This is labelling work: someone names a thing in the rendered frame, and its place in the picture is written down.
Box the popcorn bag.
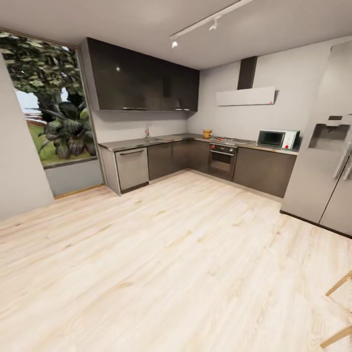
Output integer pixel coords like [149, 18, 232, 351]
[203, 130, 213, 138]

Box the microwave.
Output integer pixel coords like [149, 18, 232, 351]
[257, 129, 300, 150]

